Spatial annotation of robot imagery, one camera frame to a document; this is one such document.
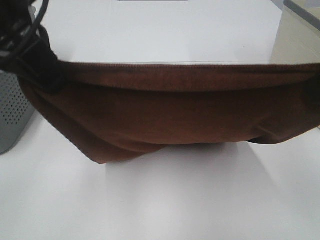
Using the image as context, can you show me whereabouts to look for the brown towel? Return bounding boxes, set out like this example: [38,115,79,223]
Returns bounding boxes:
[19,62,320,164]

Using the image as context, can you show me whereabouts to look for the grey perforated plastic basket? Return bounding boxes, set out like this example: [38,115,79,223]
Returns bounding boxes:
[0,72,35,154]

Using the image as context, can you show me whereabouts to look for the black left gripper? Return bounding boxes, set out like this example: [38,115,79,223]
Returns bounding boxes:
[14,26,66,94]

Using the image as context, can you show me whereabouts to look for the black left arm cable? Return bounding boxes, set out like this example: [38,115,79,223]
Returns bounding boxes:
[0,0,51,66]

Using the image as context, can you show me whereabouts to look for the beige storage box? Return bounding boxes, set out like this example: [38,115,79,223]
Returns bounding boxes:
[269,0,320,65]

